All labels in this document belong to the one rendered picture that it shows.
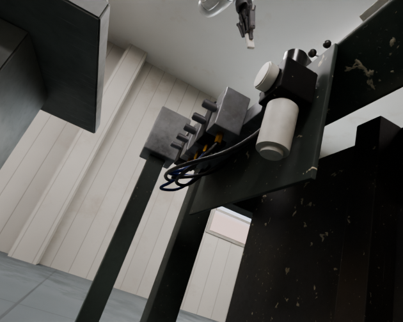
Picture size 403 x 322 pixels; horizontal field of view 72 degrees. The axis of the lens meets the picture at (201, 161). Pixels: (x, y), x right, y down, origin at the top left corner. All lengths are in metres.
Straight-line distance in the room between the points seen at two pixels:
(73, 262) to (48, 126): 1.79
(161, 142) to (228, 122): 0.48
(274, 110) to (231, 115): 0.14
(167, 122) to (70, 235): 3.09
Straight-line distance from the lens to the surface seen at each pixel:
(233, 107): 0.55
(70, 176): 3.82
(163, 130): 1.00
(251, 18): 1.32
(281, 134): 0.39
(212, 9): 1.54
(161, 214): 4.06
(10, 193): 4.09
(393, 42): 0.49
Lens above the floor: 0.41
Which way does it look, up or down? 22 degrees up
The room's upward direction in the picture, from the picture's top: 20 degrees clockwise
